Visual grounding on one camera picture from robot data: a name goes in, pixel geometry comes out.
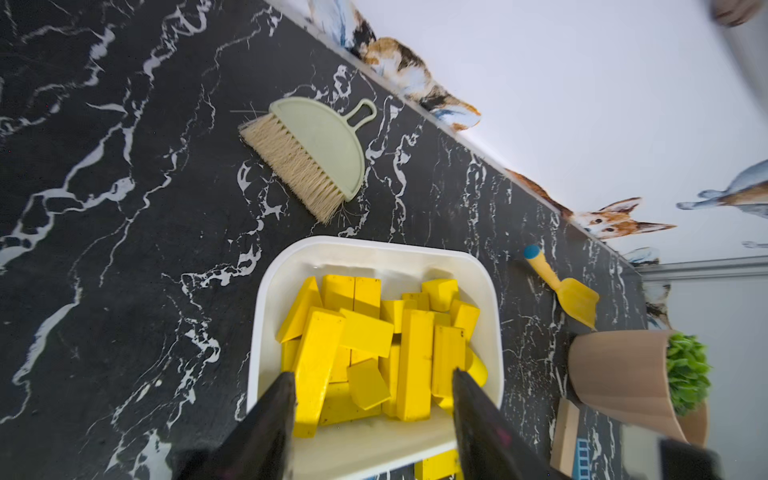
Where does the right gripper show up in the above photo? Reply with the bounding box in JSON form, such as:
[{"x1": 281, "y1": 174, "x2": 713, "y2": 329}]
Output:
[{"x1": 620, "y1": 422, "x2": 727, "y2": 480}]

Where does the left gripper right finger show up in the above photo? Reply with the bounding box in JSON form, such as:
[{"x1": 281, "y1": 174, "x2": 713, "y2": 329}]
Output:
[{"x1": 452, "y1": 369, "x2": 568, "y2": 480}]

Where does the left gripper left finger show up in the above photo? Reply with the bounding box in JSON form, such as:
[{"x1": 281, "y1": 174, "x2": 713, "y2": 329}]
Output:
[{"x1": 177, "y1": 372, "x2": 297, "y2": 479}]

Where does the white plastic tray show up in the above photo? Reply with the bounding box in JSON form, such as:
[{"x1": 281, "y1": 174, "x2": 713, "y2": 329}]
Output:
[{"x1": 247, "y1": 236, "x2": 504, "y2": 479}]

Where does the tall natural wood block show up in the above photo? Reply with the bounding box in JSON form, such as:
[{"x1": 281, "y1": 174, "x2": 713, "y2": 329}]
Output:
[{"x1": 550, "y1": 398, "x2": 580, "y2": 477}]

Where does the pink pot green plant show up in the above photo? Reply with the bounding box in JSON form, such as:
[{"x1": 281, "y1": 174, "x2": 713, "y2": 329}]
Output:
[{"x1": 568, "y1": 330, "x2": 709, "y2": 447}]

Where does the blue ladder block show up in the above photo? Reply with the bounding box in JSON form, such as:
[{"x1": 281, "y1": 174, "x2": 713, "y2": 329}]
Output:
[{"x1": 572, "y1": 437, "x2": 591, "y2": 480}]

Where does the yellow toy shovel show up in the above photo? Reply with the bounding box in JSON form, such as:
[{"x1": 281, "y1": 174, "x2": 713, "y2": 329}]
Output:
[{"x1": 523, "y1": 245, "x2": 600, "y2": 331}]

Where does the green hand brush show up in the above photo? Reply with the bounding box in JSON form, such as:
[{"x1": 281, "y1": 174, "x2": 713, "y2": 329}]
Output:
[{"x1": 238, "y1": 96, "x2": 378, "y2": 224}]

